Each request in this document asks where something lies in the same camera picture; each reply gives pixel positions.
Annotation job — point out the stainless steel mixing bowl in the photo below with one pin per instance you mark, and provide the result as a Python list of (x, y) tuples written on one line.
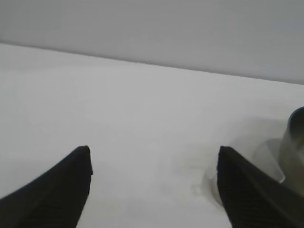
[(294, 154)]

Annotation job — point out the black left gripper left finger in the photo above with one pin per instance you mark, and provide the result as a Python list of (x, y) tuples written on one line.
[(52, 197)]

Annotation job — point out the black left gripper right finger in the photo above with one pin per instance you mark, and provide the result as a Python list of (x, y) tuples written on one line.
[(251, 197)]

